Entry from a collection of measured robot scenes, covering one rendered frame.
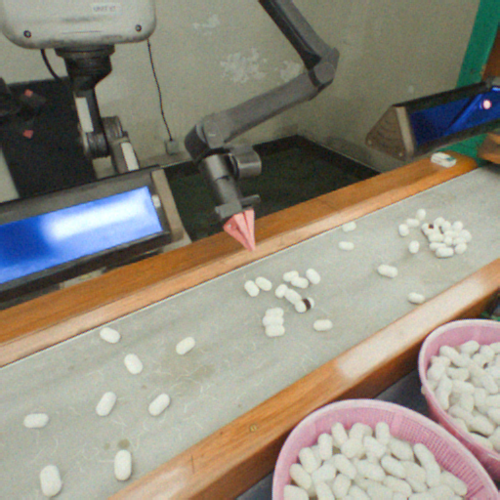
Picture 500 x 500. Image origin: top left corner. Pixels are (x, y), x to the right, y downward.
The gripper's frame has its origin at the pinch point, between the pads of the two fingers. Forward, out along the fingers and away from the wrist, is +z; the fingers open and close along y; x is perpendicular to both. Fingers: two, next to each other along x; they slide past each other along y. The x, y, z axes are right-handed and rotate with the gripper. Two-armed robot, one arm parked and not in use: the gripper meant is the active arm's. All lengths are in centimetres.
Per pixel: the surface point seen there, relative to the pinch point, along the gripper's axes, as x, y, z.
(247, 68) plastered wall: 139, 127, -139
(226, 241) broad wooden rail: 10.7, 0.3, -5.0
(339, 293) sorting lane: -3.5, 11.6, 15.7
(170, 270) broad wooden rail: 8.8, -14.5, -2.8
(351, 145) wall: 136, 176, -64
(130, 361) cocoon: -2.0, -29.3, 10.6
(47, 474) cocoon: -9.2, -43.9, 19.0
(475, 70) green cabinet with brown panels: -4, 90, -24
